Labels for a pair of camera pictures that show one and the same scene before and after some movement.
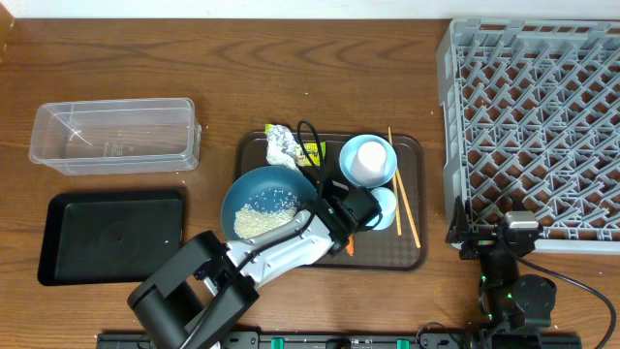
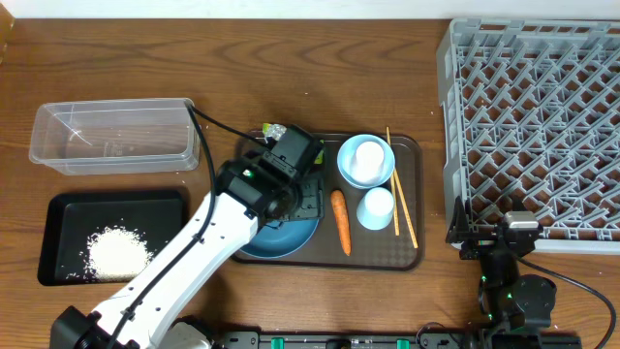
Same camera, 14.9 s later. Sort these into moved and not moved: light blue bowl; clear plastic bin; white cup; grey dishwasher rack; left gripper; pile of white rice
Moved: pile of white rice; left gripper
Not moved: white cup; grey dishwasher rack; light blue bowl; clear plastic bin
